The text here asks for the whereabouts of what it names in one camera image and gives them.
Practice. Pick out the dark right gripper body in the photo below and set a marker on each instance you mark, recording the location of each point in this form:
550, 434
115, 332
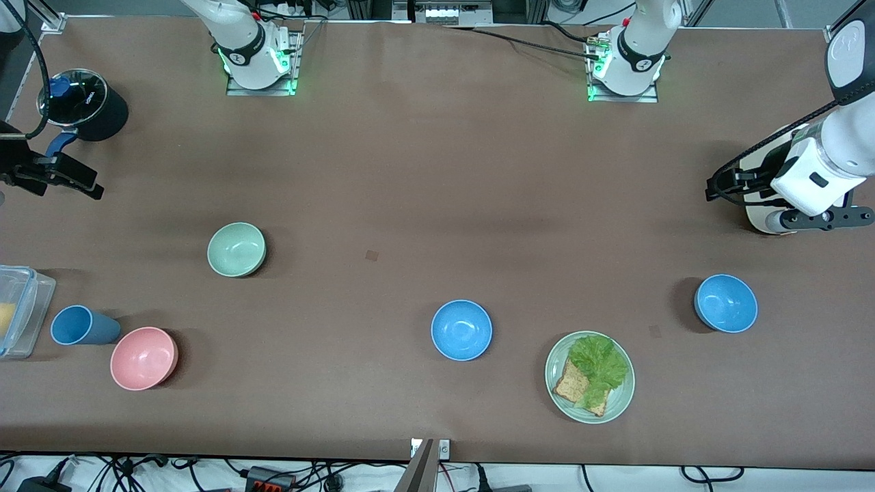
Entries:
15, 164

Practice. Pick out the blue bowl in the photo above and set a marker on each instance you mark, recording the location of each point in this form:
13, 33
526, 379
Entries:
726, 303
461, 330

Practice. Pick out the green bowl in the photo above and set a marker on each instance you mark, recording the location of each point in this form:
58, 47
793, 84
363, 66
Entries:
236, 249

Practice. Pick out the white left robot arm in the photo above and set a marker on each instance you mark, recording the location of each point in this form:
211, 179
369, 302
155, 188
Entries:
642, 41

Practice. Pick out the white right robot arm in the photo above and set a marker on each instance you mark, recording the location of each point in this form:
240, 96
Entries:
239, 34

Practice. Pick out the pink bowl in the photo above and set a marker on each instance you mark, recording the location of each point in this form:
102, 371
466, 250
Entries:
143, 358

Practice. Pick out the cream toaster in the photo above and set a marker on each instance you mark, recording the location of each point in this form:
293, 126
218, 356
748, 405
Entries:
762, 217

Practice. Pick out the black pot with glass lid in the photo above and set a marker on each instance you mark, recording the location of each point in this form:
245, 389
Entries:
96, 109

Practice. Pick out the clear plastic container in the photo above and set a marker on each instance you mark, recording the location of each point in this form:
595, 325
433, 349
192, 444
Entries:
27, 307

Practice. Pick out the yellow food item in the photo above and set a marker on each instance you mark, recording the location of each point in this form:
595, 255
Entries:
5, 318

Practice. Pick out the blue cup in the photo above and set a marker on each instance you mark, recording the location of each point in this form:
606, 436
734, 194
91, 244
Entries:
78, 325

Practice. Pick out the green lettuce leaf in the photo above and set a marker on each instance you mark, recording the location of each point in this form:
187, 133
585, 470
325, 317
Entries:
600, 365

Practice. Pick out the green plate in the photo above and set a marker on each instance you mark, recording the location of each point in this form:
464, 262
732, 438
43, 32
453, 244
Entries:
618, 400

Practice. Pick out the brown bread slice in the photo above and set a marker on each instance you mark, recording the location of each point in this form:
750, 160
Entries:
571, 386

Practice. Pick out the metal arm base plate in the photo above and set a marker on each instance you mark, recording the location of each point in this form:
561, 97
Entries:
618, 98
295, 61

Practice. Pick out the grey metal post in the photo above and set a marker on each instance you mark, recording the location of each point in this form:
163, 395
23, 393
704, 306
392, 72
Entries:
417, 471

